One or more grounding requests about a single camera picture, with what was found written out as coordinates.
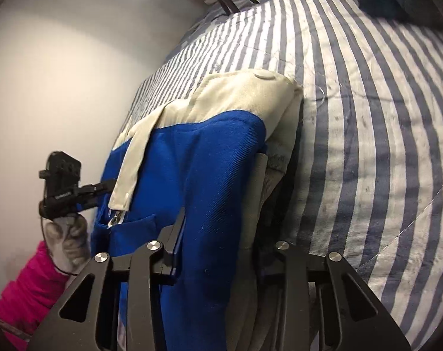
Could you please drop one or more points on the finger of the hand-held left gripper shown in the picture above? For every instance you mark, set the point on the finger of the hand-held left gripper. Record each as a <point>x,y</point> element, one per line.
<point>97,187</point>
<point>89,202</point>

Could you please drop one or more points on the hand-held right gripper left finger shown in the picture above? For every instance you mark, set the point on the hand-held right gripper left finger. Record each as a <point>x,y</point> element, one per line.
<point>172,254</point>

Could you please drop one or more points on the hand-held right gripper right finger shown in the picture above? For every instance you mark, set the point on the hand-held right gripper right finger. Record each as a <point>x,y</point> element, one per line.
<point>298,299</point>

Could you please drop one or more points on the beige and blue work jacket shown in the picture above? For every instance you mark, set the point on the beige and blue work jacket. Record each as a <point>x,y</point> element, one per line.
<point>214,172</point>

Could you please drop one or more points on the person's left forearm pink sleeve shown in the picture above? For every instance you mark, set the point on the person's left forearm pink sleeve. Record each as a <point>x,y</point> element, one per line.
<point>23,292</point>

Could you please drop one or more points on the person's left hand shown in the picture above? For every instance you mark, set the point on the person's left hand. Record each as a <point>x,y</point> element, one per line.
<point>69,243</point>

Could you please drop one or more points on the blue striped bedsheet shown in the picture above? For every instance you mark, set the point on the blue striped bedsheet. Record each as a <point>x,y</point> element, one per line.
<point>371,153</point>

